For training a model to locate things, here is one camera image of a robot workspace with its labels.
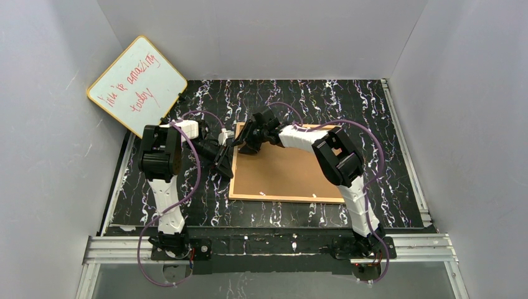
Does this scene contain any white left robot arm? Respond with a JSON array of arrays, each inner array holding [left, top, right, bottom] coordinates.
[[139, 120, 234, 235]]

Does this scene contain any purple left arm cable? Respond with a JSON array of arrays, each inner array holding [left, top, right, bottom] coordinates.
[[136, 110, 225, 288]]

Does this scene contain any yellow-edged whiteboard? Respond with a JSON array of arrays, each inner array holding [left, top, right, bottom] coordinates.
[[87, 36, 187, 138]]

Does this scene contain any wooden picture frame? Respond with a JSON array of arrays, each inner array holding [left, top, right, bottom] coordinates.
[[228, 121, 346, 205]]

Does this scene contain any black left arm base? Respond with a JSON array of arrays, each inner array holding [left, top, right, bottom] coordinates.
[[148, 235, 212, 261]]

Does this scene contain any aluminium mounting rail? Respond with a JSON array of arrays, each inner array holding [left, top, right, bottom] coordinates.
[[83, 233, 458, 264]]

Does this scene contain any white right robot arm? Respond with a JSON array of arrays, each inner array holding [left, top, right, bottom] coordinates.
[[232, 108, 380, 237]]

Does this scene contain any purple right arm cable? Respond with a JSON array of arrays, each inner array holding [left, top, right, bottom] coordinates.
[[263, 102, 391, 285]]

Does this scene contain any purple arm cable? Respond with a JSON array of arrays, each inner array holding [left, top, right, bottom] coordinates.
[[263, 102, 391, 285], [136, 110, 225, 288]]

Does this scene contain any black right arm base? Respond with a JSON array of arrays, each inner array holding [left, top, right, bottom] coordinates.
[[328, 236, 397, 262]]

